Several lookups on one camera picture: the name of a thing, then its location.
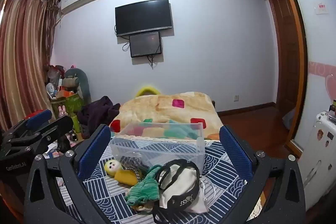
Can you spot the clear plastic storage box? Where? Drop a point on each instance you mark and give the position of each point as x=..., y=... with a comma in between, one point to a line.
x=157, y=150

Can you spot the white cloth bag black trim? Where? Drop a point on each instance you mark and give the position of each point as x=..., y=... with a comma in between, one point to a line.
x=181, y=179

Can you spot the yellow patterned cloth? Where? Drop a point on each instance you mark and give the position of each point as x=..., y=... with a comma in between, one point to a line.
x=141, y=208

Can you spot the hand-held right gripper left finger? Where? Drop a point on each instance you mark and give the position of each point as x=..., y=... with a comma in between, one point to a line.
x=94, y=153

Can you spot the blue white patterned bedsheet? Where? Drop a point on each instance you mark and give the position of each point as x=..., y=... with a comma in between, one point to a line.
x=113, y=203

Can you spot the dark clothing heap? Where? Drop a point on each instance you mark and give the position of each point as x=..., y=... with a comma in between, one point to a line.
x=97, y=113

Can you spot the grey green plush toy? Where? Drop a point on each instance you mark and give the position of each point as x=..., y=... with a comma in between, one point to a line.
x=82, y=82

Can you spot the white wall socket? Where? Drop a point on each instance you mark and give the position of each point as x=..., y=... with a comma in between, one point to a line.
x=236, y=97

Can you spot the brown wooden door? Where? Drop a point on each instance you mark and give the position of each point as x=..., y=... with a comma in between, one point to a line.
x=284, y=56

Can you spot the white sliding wardrobe door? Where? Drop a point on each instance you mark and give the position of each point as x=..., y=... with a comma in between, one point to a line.
x=315, y=61

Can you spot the pink rabbit figure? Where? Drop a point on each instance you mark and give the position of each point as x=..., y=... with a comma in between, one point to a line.
x=62, y=111

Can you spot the red striped curtain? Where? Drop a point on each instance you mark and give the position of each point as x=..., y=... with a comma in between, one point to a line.
x=23, y=56

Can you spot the grey striped fabric item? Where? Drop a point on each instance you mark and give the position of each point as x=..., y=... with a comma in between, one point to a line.
x=131, y=161

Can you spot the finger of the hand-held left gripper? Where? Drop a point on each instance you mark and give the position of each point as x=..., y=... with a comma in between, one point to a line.
x=61, y=123
x=39, y=117

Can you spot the green shopping bag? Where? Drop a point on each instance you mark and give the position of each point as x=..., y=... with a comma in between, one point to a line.
x=71, y=104

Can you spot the pile of bagged clutter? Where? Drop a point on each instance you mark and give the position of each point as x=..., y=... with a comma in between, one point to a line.
x=55, y=77

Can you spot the small black wall monitor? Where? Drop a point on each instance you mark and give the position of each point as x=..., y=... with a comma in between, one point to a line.
x=145, y=44

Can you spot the green cylinder tube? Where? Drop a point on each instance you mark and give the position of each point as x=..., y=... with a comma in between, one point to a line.
x=76, y=123

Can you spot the red white paper label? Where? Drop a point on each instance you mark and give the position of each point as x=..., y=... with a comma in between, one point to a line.
x=321, y=7

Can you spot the black wall television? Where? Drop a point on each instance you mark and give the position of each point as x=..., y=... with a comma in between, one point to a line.
x=143, y=16

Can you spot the yellow soft doll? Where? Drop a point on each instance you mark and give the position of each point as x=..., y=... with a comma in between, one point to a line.
x=123, y=176

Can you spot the grey plastic bag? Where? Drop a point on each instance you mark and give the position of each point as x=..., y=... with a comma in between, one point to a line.
x=288, y=119

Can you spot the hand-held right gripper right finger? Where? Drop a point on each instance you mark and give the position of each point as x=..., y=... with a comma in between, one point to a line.
x=235, y=153

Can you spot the white stickered suitcase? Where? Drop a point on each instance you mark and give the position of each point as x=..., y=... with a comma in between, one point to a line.
x=320, y=148

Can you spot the pile of books and papers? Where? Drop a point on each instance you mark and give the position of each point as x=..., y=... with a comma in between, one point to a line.
x=53, y=153

